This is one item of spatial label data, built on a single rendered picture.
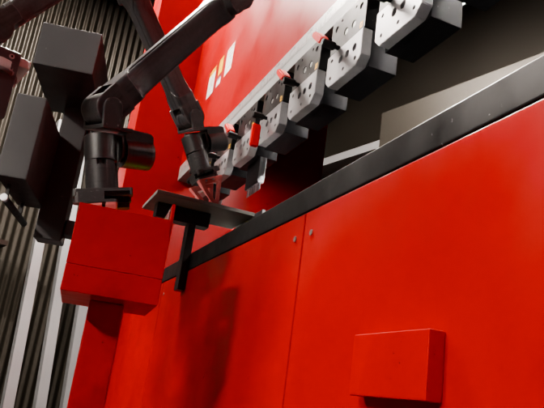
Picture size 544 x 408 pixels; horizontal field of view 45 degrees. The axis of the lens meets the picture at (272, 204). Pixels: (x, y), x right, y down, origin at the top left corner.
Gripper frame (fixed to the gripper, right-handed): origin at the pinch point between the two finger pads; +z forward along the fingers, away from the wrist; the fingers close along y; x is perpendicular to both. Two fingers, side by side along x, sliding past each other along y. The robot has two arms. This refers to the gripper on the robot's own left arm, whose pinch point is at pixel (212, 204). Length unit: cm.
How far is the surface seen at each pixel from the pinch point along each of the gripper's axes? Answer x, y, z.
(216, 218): -1.1, 2.7, 3.5
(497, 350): 23, -116, 36
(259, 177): -14.2, -3.5, -3.5
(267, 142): -14.6, -13.8, -10.2
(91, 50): -7, 101, -92
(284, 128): -15.7, -22.9, -10.8
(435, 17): -16, -83, -9
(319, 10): -26, -39, -33
